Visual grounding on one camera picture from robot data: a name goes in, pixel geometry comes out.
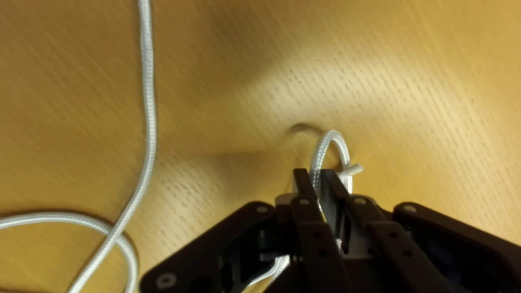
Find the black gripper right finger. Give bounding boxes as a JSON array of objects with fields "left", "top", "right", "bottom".
[{"left": 319, "top": 168, "right": 521, "bottom": 293}]

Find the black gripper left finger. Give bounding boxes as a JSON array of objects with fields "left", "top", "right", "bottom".
[{"left": 140, "top": 168, "right": 348, "bottom": 293}]

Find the white rope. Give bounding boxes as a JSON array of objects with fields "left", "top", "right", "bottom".
[
  {"left": 238, "top": 129, "right": 365, "bottom": 293},
  {"left": 0, "top": 0, "right": 159, "bottom": 293}
]

